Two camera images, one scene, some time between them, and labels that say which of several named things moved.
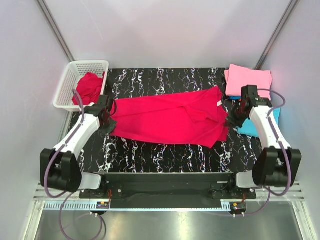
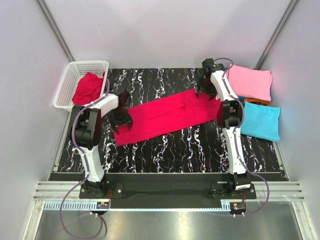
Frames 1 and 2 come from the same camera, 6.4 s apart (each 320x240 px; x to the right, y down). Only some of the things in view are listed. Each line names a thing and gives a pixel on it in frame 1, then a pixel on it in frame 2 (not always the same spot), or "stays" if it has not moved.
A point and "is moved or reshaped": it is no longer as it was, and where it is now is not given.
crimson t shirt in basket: [89, 88] stays
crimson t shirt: [197, 117] is moved or reshaped
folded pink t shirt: [237, 77] stays
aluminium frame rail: [294, 192] stays
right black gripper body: [236, 118] to [206, 87]
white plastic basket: [65, 98] stays
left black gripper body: [107, 127] to [121, 116]
